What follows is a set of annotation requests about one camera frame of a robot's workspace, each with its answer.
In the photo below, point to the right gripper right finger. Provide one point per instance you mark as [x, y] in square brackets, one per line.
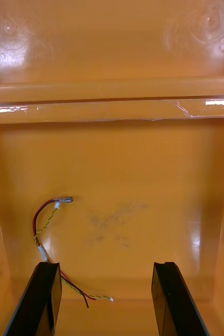
[174, 309]

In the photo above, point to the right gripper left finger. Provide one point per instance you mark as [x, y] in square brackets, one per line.
[35, 309]

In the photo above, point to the yellow-orange plastic bin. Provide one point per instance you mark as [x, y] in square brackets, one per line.
[111, 39]
[143, 183]

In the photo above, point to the clear adhesive tape strip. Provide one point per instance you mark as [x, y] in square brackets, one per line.
[208, 110]

